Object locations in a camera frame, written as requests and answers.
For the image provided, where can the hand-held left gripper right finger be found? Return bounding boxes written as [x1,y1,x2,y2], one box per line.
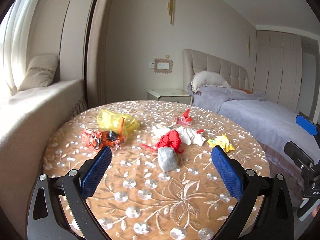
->
[211,145,295,240]

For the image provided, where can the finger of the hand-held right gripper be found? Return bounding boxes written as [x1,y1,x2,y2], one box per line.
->
[284,141,314,171]
[295,111,320,137]

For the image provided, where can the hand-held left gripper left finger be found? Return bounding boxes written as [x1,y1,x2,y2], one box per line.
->
[27,146,112,240]

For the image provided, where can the yellow snack wrapper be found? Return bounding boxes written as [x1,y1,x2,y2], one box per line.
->
[207,135,235,153]

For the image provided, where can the clear red printed wrapper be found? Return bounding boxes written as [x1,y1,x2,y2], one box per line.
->
[80,127,103,151]

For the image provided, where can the black orange snack wrapper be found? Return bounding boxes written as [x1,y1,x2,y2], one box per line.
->
[100,117,126,148]

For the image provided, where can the yellow plastic bag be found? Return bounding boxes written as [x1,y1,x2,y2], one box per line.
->
[97,109,140,135]

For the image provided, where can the white tissue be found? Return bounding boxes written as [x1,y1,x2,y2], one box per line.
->
[175,127,206,147]

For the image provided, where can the red plastic strip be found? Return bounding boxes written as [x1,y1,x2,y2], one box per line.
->
[140,143,160,153]

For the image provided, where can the grey pouch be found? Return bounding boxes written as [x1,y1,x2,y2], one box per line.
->
[157,147,178,172]

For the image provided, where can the red knitted cloth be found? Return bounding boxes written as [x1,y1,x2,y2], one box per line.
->
[157,130,184,154]

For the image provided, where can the red candy wrapper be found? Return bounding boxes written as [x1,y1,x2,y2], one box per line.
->
[176,109,193,127]

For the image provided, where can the white paper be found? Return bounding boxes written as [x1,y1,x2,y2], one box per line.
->
[151,125,171,140]

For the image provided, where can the pink bed skirt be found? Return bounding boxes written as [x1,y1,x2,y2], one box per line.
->
[257,140,306,202]

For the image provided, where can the bed with lavender bedding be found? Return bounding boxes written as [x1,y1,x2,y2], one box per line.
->
[189,85,320,157]

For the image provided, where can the beige wardrobe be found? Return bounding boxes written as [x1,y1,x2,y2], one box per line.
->
[252,30,304,113]

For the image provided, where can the round embroidered table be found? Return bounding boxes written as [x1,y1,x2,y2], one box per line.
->
[42,100,270,240]

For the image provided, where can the white frilled pillow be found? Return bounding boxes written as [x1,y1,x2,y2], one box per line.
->
[191,71,232,92]

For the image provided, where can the white nightstand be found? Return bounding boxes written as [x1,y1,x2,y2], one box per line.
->
[147,89,192,105]

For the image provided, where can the beige tufted headboard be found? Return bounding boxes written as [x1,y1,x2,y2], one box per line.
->
[182,49,249,98]

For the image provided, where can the beige cushion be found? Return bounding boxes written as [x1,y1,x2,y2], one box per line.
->
[17,54,60,91]

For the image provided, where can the white curtain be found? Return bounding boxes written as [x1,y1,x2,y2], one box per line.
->
[0,0,50,96]

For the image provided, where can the framed wall switch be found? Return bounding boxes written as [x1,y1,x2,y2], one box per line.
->
[154,58,173,74]

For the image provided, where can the large gold wall lamp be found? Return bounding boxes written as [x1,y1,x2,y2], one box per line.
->
[167,0,175,25]

